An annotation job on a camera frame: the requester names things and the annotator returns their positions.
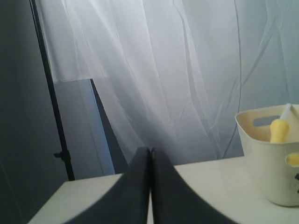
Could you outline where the white backdrop curtain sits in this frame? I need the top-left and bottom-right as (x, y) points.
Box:
(38, 0), (299, 163)

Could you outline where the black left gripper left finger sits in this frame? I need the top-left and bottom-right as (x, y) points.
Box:
(67, 147), (151, 224)

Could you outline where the cream bin with X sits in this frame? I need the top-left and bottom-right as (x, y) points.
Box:
(235, 104), (299, 207)

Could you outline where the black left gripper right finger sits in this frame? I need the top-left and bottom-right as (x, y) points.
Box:
(151, 149), (235, 224)

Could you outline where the headless yellow chicken body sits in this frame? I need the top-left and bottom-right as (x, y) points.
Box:
(286, 153), (299, 167)

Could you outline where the broken chicken head with tube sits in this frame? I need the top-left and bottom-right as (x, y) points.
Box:
(270, 103), (292, 143)

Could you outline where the black stand pole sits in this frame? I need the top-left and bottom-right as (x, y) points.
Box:
(29, 0), (75, 181)

